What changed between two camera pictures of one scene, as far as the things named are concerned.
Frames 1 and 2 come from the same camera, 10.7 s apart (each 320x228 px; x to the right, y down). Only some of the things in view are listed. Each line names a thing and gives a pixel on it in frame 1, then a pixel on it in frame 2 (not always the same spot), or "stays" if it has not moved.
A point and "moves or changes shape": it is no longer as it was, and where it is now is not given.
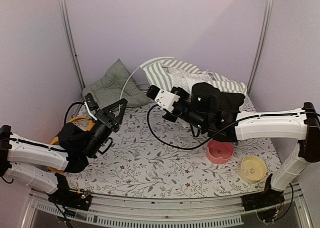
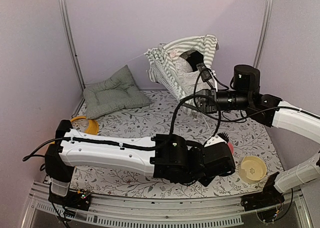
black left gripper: [116, 120] -> [206, 181]
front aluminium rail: [117, 211] stays
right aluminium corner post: [264, 38] stays
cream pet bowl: [252, 169] stays
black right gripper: [179, 92] -> [203, 102]
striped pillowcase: [167, 73] moves or changes shape
